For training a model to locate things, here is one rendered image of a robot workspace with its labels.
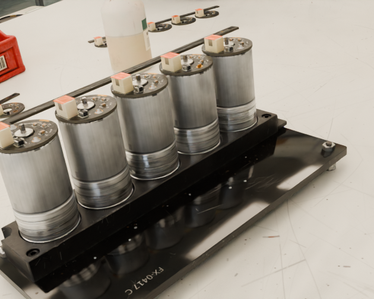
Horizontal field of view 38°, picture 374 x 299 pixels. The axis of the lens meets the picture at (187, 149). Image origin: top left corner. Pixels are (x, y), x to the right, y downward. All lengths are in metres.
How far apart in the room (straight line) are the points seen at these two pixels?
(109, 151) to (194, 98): 0.05
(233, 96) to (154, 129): 0.05
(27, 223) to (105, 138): 0.04
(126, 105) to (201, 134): 0.04
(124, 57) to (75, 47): 0.11
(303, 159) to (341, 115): 0.07
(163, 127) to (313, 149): 0.08
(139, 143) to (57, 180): 0.04
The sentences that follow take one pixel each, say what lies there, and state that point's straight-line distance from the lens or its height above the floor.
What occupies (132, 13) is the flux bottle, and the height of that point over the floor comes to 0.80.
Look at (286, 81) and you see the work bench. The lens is 0.39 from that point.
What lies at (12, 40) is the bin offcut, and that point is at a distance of 0.48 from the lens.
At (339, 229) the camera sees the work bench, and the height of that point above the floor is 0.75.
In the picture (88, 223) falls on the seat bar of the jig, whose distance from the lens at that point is 0.22.
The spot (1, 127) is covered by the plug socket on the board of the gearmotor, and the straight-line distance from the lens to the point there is 0.21.
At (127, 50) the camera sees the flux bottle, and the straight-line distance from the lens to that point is 0.43.
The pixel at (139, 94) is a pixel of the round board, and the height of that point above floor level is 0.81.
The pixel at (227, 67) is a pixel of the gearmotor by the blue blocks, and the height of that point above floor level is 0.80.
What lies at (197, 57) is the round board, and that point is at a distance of 0.26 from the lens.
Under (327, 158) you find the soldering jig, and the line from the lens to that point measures 0.27.
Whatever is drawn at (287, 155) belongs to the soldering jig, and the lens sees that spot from 0.27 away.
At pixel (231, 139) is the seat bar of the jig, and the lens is 0.27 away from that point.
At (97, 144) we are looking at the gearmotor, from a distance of 0.22.
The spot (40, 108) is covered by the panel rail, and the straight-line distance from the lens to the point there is 0.23.
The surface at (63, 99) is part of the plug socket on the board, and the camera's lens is 0.22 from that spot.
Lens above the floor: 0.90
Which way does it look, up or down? 28 degrees down
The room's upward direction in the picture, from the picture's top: 8 degrees counter-clockwise
